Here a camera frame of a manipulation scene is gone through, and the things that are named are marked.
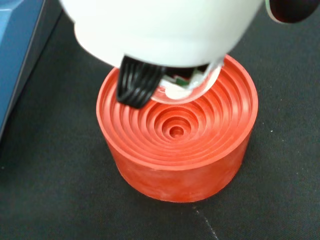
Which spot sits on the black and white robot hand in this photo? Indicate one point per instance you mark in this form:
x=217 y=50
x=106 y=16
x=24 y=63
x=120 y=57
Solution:
x=162 y=30

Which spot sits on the red ribbed flask stand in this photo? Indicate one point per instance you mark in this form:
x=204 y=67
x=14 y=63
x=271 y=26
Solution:
x=175 y=175

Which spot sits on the heater with blue base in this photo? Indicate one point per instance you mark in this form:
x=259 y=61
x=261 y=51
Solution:
x=15 y=50

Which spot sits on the black bench cloth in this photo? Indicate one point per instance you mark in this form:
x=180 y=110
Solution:
x=287 y=125

